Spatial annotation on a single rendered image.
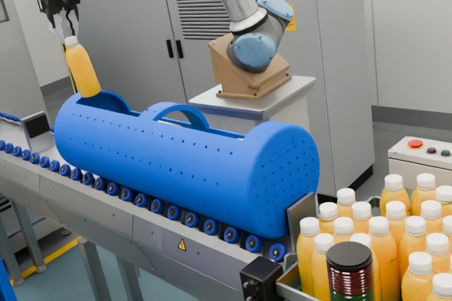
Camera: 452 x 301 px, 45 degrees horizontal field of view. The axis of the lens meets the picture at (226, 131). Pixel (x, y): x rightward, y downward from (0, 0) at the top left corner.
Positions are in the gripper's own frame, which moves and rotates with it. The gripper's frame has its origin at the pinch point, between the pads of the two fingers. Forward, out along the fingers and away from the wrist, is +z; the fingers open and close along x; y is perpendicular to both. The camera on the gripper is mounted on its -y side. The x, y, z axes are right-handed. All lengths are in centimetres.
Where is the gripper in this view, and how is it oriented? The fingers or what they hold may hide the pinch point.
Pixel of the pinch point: (69, 37)
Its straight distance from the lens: 178.9
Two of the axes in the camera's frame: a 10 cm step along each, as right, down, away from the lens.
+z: 1.6, 9.2, 3.6
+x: -6.8, 3.7, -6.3
